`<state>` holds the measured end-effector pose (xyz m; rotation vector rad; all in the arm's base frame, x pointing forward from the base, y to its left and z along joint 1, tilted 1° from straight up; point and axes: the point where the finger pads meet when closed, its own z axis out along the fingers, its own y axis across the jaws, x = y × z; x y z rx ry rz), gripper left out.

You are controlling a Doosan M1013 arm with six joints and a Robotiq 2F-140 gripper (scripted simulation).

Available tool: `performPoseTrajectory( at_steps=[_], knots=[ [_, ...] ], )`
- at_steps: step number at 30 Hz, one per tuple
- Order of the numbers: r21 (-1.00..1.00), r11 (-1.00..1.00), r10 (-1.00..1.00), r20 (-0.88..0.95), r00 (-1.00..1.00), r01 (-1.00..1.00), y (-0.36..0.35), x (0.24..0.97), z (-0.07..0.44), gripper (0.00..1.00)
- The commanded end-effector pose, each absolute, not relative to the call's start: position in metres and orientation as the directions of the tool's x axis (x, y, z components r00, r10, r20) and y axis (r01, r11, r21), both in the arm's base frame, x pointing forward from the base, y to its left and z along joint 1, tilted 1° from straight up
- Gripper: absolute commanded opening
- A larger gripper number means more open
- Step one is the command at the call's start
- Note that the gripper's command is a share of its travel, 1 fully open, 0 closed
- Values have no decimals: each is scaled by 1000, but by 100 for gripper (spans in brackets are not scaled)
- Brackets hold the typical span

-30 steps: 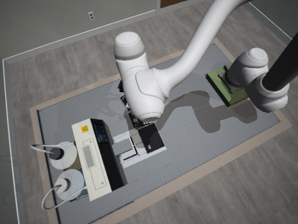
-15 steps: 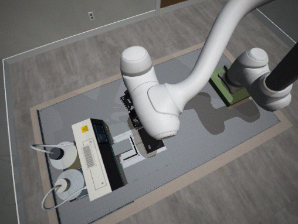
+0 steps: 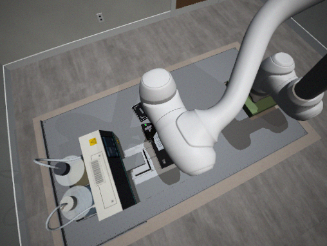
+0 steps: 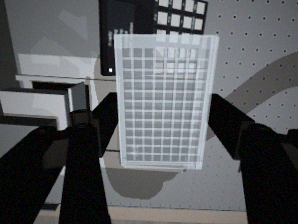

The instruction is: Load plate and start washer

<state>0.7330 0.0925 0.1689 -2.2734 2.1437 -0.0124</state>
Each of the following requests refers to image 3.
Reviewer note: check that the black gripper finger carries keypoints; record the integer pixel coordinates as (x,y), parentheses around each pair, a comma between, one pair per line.
(149,133)

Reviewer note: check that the black rectangular frame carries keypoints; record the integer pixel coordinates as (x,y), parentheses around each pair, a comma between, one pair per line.
(139,111)

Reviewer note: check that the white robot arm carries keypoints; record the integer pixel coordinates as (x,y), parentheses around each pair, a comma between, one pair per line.
(188,137)

